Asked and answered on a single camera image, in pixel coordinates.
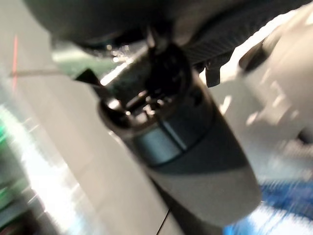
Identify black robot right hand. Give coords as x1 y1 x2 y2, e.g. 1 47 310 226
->
23 0 301 227

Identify blue plastic shopping basket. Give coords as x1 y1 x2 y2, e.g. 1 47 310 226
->
229 178 313 235

